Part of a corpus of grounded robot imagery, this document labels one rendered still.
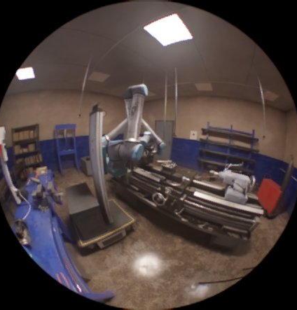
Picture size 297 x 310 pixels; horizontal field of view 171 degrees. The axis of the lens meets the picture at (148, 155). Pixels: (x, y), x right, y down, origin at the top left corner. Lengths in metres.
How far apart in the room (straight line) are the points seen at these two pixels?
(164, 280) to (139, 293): 0.36
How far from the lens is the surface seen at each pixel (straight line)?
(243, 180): 1.47
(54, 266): 0.88
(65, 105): 4.72
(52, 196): 1.19
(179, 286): 1.64
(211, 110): 4.57
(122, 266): 1.61
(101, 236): 1.48
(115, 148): 0.91
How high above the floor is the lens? 1.57
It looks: 14 degrees down
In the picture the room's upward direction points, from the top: 3 degrees clockwise
